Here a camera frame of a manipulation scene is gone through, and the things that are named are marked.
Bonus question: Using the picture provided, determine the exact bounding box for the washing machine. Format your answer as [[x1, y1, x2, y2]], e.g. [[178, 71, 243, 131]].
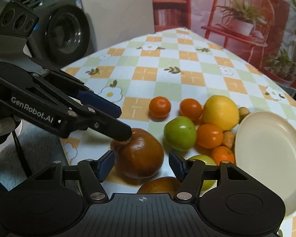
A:
[[19, 0, 95, 67]]

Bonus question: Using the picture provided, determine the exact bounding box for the brown walnut upper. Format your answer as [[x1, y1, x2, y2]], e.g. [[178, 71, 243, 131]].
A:
[[238, 107, 250, 122]]

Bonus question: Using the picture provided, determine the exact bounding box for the orange tangerine near plate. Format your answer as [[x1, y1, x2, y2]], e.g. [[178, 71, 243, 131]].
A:
[[210, 146, 235, 165]]

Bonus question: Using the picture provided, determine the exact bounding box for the yellow lemon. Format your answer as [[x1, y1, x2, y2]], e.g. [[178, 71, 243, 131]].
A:
[[137, 177, 181, 198]]

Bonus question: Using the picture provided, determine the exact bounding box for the brown walnut lower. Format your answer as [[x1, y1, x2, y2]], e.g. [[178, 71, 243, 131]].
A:
[[222, 131, 235, 149]]

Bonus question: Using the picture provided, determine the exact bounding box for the dark red apple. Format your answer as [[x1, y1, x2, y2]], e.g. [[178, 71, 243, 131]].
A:
[[111, 128, 164, 179]]

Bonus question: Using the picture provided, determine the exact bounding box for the orange tangerine upper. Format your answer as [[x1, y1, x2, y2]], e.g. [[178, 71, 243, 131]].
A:
[[180, 99, 203, 121]]

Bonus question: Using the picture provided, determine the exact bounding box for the orange tangerine far left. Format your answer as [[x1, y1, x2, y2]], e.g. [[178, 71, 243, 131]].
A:
[[149, 96, 171, 118]]

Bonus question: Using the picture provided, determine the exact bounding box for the large green apple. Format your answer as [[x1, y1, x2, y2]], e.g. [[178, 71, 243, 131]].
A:
[[164, 116, 197, 152]]

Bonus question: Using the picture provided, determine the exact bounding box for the beige round plate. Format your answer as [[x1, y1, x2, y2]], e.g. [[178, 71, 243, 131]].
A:
[[235, 111, 296, 216]]

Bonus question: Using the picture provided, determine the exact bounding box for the orange tangerine middle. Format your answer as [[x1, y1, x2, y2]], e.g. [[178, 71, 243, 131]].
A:
[[196, 124, 223, 149]]

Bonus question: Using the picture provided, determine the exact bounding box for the brown walnut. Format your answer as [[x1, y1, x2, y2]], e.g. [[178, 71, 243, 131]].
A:
[[238, 107, 250, 122], [222, 131, 235, 149]]

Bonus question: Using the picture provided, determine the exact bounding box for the pink printed backdrop cloth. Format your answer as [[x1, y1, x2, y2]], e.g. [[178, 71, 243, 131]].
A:
[[152, 0, 296, 90]]

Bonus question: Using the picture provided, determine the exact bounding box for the small green apple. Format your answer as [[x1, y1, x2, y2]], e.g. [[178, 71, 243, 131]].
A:
[[189, 155, 216, 192]]

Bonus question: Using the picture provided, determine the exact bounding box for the large yellow orange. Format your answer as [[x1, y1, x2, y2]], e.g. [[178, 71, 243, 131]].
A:
[[202, 95, 240, 132]]

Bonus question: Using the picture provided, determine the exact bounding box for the checkered floral tablecloth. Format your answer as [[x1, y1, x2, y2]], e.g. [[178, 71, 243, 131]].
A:
[[59, 27, 296, 237]]

